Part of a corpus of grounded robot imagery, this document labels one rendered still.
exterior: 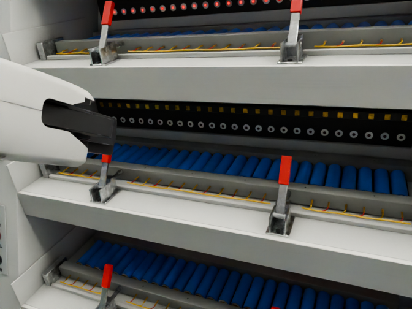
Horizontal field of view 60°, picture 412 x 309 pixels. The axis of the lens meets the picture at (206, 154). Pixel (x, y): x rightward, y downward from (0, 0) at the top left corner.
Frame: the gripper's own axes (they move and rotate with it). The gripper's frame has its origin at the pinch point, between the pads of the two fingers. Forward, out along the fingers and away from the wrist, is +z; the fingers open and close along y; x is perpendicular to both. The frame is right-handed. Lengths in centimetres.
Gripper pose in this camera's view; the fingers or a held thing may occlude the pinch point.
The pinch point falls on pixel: (92, 133)
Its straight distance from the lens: 30.6
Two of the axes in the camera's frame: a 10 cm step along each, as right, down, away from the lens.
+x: 1.2, -9.9, 0.6
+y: 9.2, 0.9, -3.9
